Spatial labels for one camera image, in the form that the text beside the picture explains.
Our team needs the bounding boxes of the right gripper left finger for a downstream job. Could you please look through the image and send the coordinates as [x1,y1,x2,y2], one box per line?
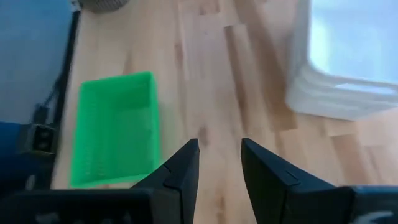
[130,138,200,224]

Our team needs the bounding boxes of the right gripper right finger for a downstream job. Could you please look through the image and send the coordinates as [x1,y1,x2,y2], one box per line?
[241,138,355,224]

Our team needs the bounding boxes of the white plastic basket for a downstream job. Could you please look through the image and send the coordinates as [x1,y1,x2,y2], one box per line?
[285,90,398,122]
[287,77,398,110]
[292,0,398,94]

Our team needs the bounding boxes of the green mesh basket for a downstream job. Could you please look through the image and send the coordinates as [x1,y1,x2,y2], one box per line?
[70,70,162,189]

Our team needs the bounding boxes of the grey clamp block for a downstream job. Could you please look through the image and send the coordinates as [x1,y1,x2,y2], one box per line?
[18,105,59,156]

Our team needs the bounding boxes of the potted plant white flowers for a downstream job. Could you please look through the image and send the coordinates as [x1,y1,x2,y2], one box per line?
[76,0,130,15]

